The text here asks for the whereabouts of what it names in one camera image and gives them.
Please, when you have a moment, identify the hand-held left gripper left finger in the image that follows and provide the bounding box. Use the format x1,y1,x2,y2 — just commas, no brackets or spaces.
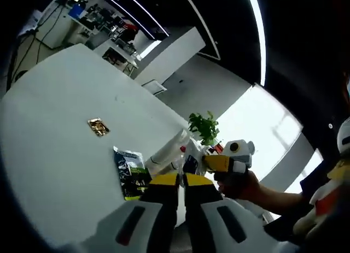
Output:
94,173,181,253

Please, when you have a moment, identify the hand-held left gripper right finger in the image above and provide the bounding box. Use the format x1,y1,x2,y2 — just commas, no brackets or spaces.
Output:
182,173,270,253

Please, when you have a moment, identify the clear silver skincare sachet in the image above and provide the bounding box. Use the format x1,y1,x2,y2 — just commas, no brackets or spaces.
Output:
182,138,209,178

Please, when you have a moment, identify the dark green skincare sachet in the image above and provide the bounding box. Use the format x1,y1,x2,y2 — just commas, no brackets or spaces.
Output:
113,145,153,201

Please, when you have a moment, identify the tall white skincare tube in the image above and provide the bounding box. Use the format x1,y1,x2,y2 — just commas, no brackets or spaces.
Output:
144,129,190,175

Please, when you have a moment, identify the gold foil skincare sachet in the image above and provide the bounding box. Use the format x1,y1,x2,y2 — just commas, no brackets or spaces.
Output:
87,117,111,138

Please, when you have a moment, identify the person's right hand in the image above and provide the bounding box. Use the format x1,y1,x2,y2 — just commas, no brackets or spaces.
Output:
214,171,264,201

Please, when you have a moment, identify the potted green plant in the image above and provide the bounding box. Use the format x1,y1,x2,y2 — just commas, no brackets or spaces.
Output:
188,110,220,146

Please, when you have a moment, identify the white orange chest-worn device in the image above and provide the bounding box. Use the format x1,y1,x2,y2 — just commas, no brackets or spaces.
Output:
294,121,350,237

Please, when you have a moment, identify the ceiling light strip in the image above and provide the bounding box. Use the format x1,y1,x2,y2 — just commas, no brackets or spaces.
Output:
245,0,267,87

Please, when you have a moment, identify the white office desk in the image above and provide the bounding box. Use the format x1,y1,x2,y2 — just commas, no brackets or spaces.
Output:
102,42,139,77

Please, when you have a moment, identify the long white workstation desk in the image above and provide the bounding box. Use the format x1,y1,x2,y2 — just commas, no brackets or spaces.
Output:
35,1,91,50

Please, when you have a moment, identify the blue box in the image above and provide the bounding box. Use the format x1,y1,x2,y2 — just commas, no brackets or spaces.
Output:
68,4,84,19

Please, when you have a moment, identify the white frame office chair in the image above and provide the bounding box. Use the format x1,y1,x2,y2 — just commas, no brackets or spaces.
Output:
142,80,167,96

